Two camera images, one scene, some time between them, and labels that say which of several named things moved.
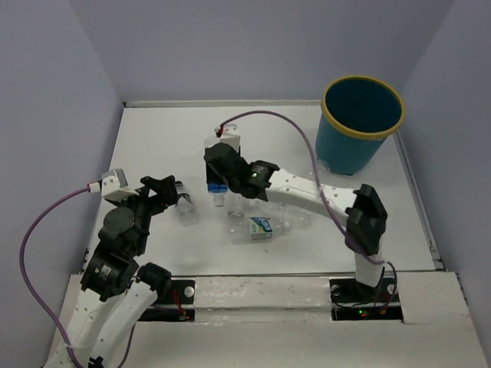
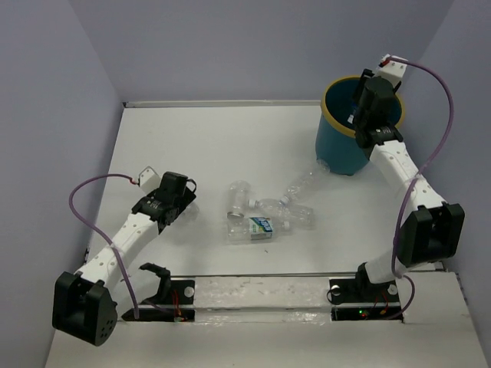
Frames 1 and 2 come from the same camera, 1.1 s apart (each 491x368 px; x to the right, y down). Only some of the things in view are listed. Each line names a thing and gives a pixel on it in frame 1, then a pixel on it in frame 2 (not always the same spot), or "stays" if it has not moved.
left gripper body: [144, 207] to [183, 202]
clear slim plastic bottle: [322, 168] stays
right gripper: [237, 153] to [362, 84]
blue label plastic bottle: [218, 189] to [351, 116]
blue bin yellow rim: [357, 114] stays
